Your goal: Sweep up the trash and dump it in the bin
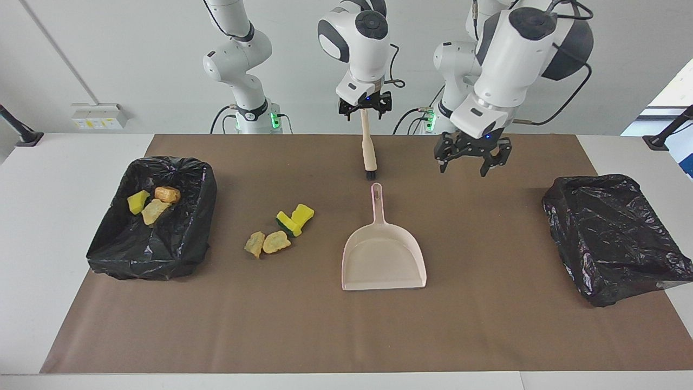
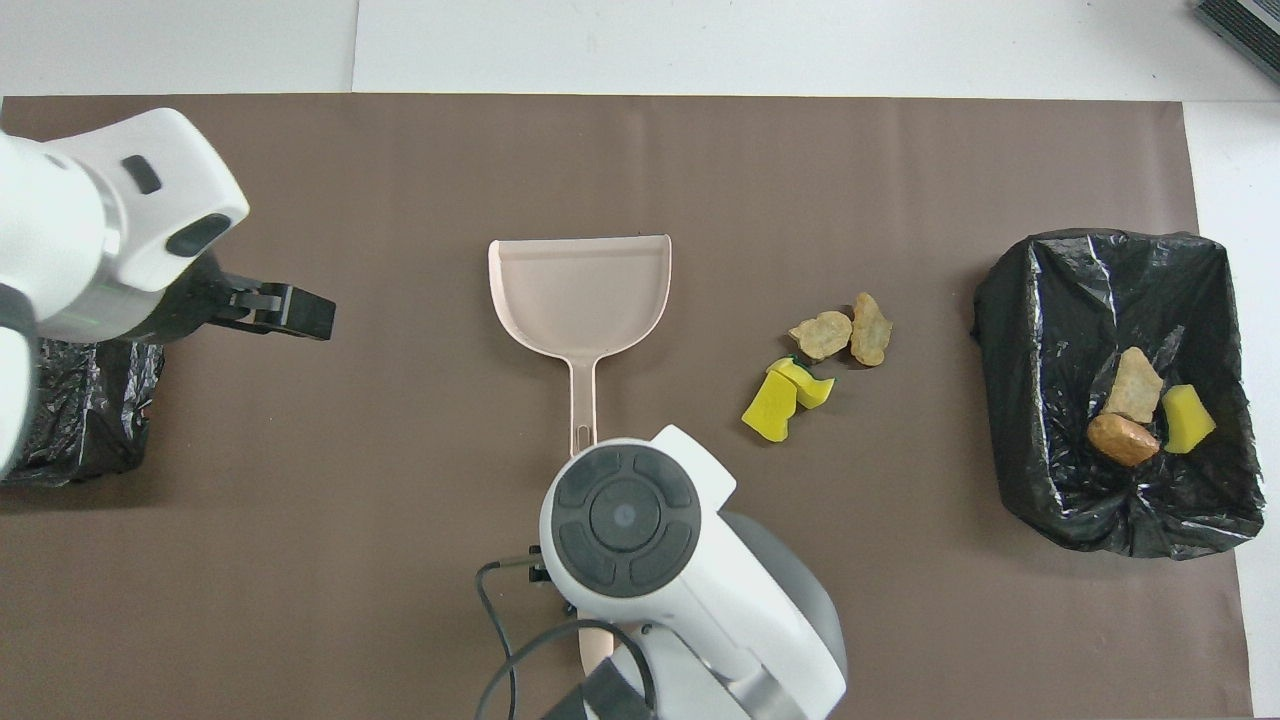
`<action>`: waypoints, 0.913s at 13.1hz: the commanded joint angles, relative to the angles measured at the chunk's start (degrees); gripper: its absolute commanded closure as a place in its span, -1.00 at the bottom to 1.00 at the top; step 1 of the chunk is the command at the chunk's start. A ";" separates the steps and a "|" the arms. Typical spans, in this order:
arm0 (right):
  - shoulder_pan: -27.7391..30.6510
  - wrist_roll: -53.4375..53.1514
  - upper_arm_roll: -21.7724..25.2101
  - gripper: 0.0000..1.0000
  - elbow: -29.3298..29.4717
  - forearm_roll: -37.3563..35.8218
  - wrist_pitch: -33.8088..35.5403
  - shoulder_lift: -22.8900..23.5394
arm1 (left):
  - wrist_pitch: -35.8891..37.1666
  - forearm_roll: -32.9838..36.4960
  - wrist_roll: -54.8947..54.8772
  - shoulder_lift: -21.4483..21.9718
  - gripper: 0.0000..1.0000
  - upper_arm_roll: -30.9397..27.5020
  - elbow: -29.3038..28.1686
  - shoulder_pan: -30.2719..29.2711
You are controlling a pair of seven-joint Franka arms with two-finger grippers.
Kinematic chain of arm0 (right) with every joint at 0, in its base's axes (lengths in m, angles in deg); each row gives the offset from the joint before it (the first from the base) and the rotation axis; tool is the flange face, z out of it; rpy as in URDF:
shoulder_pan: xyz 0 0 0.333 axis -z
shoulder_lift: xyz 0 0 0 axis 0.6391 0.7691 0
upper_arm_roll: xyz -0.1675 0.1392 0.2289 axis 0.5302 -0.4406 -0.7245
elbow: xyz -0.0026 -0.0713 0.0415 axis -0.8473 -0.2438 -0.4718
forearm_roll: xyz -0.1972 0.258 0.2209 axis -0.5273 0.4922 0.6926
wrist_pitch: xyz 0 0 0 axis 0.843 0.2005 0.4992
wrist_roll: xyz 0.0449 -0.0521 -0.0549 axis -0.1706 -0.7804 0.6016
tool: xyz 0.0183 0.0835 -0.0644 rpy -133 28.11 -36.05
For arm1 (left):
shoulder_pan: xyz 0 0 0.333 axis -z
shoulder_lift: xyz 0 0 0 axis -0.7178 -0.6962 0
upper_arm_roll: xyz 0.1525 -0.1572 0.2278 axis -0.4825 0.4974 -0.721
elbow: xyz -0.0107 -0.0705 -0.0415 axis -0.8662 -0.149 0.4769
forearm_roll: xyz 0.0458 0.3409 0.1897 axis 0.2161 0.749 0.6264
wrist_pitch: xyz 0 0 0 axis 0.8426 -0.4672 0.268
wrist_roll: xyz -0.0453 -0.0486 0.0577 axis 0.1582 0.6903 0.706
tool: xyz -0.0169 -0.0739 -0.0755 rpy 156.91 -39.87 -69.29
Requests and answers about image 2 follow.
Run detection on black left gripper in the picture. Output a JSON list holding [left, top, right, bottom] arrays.
[[150, 255, 337, 343]]

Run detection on beige handled black bristle brush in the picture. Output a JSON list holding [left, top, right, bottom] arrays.
[[578, 620, 626, 683]]

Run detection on beige plastic dustpan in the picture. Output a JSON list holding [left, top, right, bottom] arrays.
[[488, 235, 673, 456]]

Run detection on plain yellow sponge piece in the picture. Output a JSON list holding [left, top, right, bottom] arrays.
[[741, 372, 801, 443]]

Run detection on yellow sponge with green scrub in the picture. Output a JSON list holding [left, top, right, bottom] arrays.
[[766, 355, 836, 409]]

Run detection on wide tan fried chip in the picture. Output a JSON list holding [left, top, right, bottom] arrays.
[[788, 310, 854, 362]]

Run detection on narrow tan fried chip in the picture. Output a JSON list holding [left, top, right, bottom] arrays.
[[850, 291, 894, 368]]

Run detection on brown fried nugget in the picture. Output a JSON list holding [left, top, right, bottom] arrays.
[[1087, 413, 1161, 468]]

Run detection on striped croissant bread piece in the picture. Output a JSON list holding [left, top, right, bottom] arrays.
[[1103, 346, 1166, 424]]

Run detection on small yellow sponge piece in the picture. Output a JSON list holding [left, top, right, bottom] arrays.
[[1160, 384, 1218, 455]]

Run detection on black-lined trash bin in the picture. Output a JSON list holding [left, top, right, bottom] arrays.
[[0, 338, 166, 488], [973, 228, 1266, 559]]

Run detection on brown table mat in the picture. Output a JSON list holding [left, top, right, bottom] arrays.
[[0, 94, 1256, 720]]

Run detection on dark grey ribbed device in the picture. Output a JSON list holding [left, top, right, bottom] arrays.
[[1195, 0, 1280, 86]]

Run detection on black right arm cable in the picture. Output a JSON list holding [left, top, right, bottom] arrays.
[[474, 555, 661, 720]]

